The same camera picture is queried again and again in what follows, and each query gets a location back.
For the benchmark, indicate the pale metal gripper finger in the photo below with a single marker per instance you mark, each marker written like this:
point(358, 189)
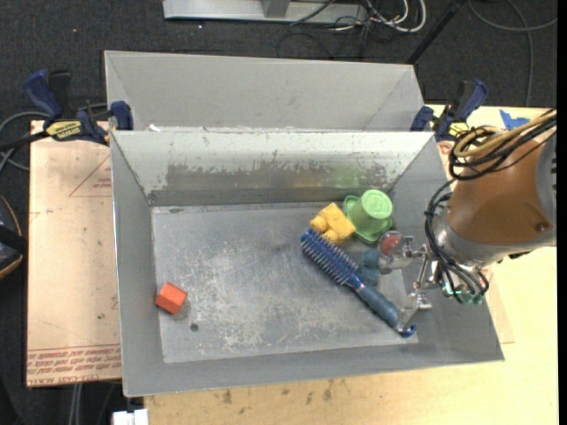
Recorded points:
point(412, 310)
point(414, 249)

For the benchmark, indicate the clear glass thing red disc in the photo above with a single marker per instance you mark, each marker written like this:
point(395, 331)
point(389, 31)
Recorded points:
point(390, 244)

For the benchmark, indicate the dark teal toy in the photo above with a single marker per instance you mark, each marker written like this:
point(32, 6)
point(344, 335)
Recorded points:
point(370, 266)

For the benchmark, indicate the green plastic cup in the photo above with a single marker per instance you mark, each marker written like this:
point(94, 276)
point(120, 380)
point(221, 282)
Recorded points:
point(371, 213)

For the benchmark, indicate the blue hairbrush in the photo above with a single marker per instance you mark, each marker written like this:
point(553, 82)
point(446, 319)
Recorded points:
point(336, 268)

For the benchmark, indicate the yellow toy block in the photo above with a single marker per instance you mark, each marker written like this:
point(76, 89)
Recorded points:
point(334, 223)

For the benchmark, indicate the grey metal bin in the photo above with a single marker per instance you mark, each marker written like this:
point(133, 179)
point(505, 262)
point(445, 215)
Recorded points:
point(248, 281)

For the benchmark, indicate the orange cube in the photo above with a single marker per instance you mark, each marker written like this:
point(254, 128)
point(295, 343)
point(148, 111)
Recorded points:
point(170, 298)

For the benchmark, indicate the brown cardboard board red print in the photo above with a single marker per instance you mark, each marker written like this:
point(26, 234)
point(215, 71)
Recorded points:
point(71, 255)

